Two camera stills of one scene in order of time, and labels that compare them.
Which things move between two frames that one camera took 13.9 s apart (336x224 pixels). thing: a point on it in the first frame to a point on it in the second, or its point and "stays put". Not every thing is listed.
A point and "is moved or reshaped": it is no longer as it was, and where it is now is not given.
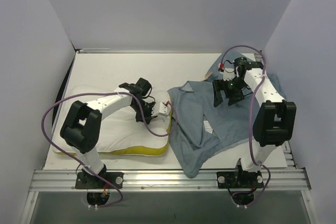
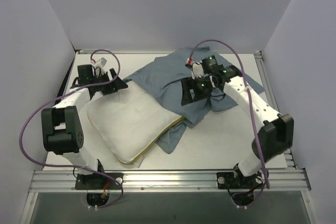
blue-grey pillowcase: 200,130 to 165,74
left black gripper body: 145,113 to 111,80
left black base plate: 84,180 stays put
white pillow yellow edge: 121,132 is moved or reshaped
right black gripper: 227,91 to 190,91
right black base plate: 240,179 stays put
